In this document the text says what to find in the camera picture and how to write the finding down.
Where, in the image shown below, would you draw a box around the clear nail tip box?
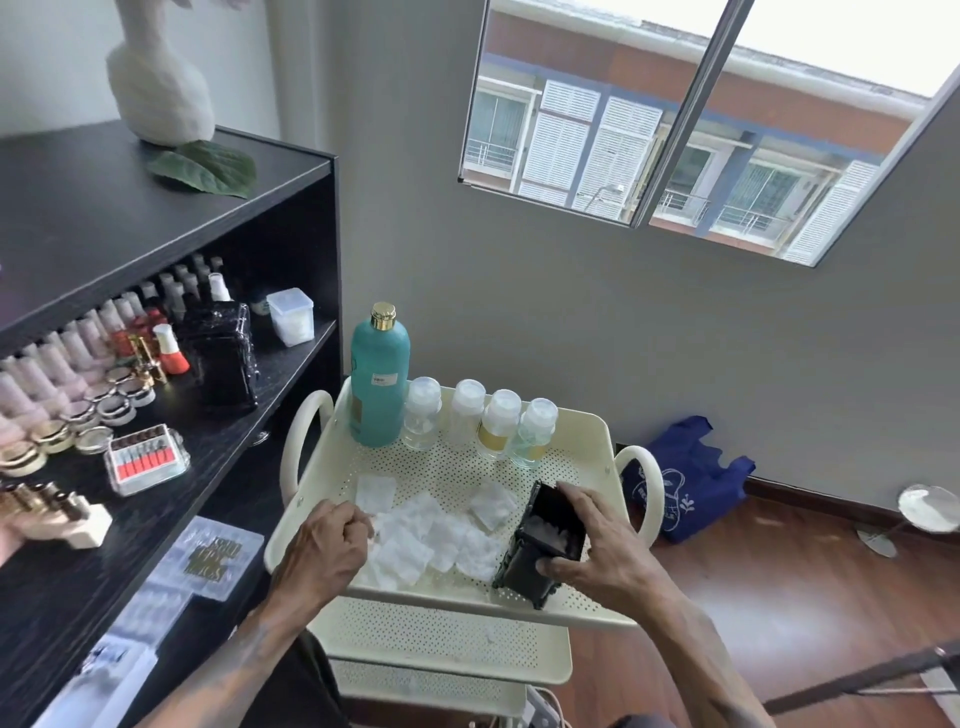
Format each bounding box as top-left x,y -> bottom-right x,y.
78,588 -> 193,695
153,515 -> 266,604

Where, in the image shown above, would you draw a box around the cotton pads in container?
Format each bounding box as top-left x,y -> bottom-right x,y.
522,514 -> 585,558

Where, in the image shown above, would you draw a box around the person's dark trousers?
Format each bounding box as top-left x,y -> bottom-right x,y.
240,628 -> 355,728

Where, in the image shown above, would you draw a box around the round magnifier lamp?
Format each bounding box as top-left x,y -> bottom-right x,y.
856,483 -> 960,561

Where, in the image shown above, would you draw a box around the clear case of drill bits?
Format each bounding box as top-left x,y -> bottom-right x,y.
106,423 -> 192,498

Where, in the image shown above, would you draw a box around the clear bottle with white cap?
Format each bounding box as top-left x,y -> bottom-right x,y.
511,397 -> 561,471
447,379 -> 488,453
402,376 -> 444,452

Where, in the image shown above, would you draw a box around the orange bottle with white cap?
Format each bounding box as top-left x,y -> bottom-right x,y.
152,323 -> 192,375

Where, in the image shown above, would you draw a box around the black glossy container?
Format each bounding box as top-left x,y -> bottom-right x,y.
491,480 -> 591,613

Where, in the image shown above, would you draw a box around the sliding glass window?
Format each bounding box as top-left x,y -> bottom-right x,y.
456,0 -> 960,269

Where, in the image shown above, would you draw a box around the person's left forearm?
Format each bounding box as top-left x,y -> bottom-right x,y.
123,592 -> 336,728

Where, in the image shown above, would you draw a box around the group of gold-rimmed jars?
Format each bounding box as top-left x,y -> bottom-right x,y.
0,358 -> 160,479

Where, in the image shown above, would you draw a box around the green leaf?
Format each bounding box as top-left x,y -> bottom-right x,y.
145,139 -> 259,201

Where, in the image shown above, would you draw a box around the black glossy storage box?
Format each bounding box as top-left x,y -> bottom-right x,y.
175,300 -> 261,411

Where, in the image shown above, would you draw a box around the pile of white cotton pads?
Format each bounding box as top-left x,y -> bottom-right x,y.
351,472 -> 520,591

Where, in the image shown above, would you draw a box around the person's right forearm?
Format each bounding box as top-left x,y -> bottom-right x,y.
611,596 -> 778,728

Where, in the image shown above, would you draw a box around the blue fabric bag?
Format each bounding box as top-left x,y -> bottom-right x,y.
620,415 -> 757,546

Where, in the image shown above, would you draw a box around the cream perforated trolley cart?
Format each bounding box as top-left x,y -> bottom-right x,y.
262,373 -> 666,728

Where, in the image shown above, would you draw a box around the white power strip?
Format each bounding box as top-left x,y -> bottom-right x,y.
524,684 -> 565,728

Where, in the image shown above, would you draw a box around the rows of nail polish bottles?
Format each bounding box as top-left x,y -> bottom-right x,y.
0,253 -> 228,451

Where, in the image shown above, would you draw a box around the white textured vase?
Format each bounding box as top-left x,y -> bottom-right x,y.
104,0 -> 218,147

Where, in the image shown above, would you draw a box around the yellow-label bottle with white cap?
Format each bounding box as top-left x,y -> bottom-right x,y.
479,389 -> 523,461

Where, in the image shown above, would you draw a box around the wooden block bottle holder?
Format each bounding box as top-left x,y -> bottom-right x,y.
0,480 -> 114,551

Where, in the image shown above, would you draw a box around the clear plastic lidded tub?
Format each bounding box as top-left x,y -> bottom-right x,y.
266,288 -> 316,348

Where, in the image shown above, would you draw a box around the black wooden shelf unit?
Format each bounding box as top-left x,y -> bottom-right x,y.
0,118 -> 343,728

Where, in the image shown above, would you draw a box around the person's left hand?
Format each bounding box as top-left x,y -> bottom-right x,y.
268,498 -> 376,610

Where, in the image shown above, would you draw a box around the teal bottle with gold cap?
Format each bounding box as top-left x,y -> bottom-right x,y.
348,302 -> 413,450

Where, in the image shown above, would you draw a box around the person's right hand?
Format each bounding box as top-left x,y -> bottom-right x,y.
534,481 -> 681,625

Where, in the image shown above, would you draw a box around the black metal pole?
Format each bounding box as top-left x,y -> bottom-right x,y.
763,643 -> 960,715

